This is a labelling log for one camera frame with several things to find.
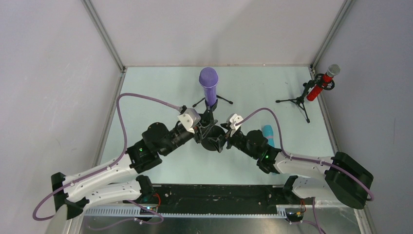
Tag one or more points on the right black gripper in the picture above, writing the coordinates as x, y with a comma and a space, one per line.
230, 140

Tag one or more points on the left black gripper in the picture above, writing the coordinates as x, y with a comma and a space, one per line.
199, 132

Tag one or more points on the round base mic stand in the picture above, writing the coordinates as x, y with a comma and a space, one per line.
216, 130

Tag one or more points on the purple microphone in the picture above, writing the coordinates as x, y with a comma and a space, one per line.
208, 79

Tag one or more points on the black tripod shock-mount stand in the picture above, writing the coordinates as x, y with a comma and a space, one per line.
300, 101

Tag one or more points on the red glitter microphone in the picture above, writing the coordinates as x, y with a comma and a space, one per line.
324, 82

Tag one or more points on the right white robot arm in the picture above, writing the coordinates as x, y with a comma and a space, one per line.
338, 178

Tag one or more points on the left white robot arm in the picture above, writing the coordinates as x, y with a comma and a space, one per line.
121, 178

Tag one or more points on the black tripod clip stand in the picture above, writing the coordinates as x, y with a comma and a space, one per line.
218, 97

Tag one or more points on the teal microphone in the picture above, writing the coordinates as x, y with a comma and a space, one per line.
268, 133

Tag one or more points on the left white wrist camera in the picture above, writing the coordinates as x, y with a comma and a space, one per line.
189, 119

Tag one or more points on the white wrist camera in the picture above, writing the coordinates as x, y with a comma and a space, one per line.
232, 124
189, 119

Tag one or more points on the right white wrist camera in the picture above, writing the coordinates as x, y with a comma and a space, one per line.
232, 124

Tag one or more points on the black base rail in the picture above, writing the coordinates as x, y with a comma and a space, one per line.
190, 199

